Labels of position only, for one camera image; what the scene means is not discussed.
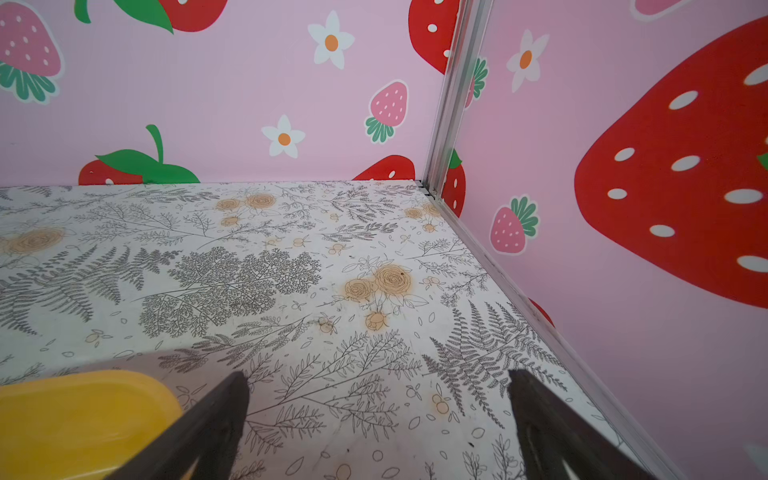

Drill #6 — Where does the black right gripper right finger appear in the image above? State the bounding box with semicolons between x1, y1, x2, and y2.
508;369;654;480

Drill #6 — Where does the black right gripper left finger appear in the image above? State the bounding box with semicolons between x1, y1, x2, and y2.
108;371;250;479

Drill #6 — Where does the yellow plastic tray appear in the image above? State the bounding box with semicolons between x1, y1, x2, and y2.
1;370;182;479

